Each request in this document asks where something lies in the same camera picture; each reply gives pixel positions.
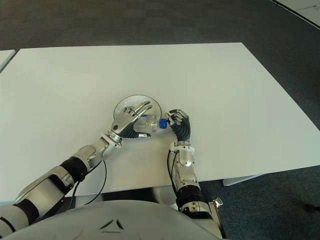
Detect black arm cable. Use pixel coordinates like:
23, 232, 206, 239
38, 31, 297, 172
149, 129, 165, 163
166, 149, 180, 194
70, 159, 109, 209

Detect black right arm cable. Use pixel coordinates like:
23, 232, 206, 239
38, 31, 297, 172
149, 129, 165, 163
166, 149, 180, 194

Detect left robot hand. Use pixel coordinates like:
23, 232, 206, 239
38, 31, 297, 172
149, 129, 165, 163
110, 100, 154, 140

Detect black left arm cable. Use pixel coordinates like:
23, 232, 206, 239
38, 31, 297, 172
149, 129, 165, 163
70, 159, 109, 209

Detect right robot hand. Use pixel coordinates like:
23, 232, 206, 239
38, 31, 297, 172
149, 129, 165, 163
163, 108, 192, 144

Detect adjacent white table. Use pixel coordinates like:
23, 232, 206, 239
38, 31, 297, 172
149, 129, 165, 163
0, 49, 17, 72

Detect clear water bottle blue cap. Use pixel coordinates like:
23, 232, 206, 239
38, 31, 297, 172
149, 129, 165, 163
132, 114, 169, 134

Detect white plate black rim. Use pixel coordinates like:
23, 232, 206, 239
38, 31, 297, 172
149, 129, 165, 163
113, 94, 162, 126

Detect white table support beam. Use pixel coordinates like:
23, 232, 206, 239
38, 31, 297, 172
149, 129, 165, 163
222, 174, 262, 187

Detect white table pedestal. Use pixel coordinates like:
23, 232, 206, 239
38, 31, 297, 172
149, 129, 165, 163
150, 186, 180, 210

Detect grey robot torso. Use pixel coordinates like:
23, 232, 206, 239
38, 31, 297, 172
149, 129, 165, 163
0, 199, 226, 240

